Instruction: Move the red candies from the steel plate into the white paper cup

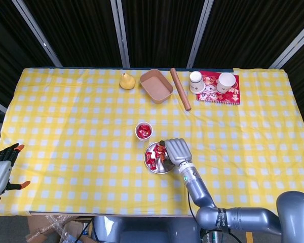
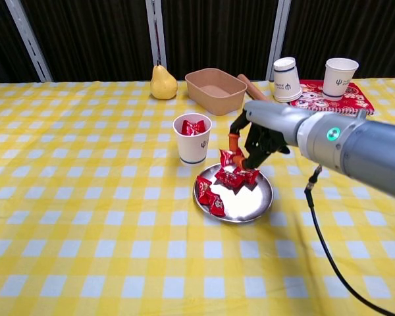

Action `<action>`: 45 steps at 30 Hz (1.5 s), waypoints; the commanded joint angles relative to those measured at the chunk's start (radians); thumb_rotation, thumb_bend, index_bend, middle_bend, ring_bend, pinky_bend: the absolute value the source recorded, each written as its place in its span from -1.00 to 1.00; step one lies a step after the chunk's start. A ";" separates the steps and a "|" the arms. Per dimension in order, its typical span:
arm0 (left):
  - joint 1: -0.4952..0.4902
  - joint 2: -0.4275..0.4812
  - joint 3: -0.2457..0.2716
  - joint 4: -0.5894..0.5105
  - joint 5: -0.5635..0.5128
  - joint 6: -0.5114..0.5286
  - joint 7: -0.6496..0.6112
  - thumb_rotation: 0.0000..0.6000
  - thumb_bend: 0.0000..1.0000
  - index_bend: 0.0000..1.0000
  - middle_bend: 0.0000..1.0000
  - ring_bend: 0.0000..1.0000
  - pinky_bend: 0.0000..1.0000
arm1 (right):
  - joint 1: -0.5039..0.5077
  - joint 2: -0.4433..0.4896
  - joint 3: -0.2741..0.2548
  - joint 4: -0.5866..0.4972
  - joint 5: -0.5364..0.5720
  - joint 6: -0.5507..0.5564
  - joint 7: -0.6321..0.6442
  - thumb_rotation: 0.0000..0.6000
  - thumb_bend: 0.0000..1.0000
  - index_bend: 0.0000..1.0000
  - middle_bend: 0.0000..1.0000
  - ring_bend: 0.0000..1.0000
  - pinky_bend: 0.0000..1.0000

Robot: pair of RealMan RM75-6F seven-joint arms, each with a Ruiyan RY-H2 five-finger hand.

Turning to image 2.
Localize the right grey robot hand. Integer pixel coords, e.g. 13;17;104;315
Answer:
228;100;317;172

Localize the inverted white paper cup stack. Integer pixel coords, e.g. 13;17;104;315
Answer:
272;56;303;103

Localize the white paper cup blue logo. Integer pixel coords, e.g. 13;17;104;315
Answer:
322;57;359;101
172;113;213;167

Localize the wooden rolling pin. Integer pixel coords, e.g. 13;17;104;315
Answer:
236;73;271;103

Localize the brown paper food tray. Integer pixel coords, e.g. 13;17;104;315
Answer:
184;67;248;117

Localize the red spiral notebook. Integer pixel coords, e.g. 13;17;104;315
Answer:
288;79;375;117

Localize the round metal plate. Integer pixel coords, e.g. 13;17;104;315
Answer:
193;163;275;224

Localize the yellow pear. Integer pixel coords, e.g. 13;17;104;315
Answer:
150;64;179;100

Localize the black pleated curtain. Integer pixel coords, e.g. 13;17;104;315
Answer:
0;0;395;83

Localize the yellow white checkered tablecloth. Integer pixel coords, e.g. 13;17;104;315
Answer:
0;78;395;316

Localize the white metal frame post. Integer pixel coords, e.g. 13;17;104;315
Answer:
265;0;292;82
5;0;54;83
145;0;169;82

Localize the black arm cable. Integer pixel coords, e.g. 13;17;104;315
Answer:
304;166;395;316

